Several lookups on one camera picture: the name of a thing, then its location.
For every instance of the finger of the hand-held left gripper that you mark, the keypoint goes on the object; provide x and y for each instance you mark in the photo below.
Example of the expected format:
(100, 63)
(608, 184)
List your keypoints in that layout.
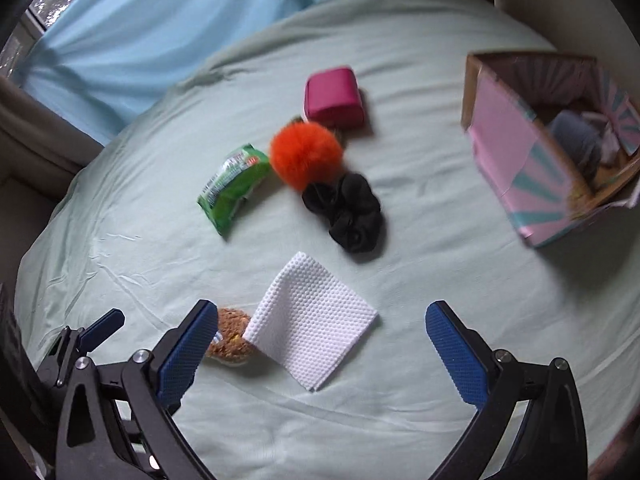
(106, 324)

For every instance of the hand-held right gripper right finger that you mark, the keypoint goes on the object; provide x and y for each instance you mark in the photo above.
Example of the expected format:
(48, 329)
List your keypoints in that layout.
(455, 350)

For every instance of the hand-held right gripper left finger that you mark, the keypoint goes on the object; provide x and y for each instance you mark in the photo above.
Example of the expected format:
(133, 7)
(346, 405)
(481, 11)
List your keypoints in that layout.
(185, 355)

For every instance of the brown knitted scrubber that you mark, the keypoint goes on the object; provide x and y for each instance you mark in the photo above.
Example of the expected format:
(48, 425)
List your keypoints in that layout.
(231, 341)

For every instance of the white textured napkin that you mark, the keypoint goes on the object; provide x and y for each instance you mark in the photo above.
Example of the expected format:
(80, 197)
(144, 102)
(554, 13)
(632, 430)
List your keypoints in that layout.
(310, 320)

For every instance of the black scrunchie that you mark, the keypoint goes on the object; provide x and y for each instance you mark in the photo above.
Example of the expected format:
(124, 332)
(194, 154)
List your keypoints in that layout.
(350, 210)

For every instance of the green snack packet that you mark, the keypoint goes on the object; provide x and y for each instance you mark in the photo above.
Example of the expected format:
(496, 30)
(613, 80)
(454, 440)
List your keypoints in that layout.
(230, 185)

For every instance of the pink cardboard box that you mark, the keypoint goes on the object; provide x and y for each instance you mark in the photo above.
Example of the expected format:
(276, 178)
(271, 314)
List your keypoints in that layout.
(500, 145)

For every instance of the orange fluffy pompom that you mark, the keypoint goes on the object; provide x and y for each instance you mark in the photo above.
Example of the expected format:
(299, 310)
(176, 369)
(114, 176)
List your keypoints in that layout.
(305, 155)

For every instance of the pink zip pouch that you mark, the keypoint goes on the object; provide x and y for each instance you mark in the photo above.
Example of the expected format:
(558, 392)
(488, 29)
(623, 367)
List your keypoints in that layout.
(332, 95)

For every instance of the grey soft toy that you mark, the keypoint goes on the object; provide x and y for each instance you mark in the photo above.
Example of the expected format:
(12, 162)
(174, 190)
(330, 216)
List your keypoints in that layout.
(575, 140)

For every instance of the white soft item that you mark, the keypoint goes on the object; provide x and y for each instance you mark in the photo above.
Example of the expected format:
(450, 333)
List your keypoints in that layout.
(611, 144)

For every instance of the bed with mint sheet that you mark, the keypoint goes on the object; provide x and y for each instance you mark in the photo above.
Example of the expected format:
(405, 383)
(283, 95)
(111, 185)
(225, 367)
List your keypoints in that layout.
(425, 285)

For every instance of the white headboard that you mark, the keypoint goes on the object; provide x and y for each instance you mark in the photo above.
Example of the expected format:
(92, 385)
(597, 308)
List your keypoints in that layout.
(25, 220)

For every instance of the beige curtain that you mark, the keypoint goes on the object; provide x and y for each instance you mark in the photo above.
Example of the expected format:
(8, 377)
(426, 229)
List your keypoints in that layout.
(35, 130)

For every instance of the light blue hanging cloth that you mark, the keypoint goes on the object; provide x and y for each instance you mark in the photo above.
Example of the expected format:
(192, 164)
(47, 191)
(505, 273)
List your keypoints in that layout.
(150, 25)

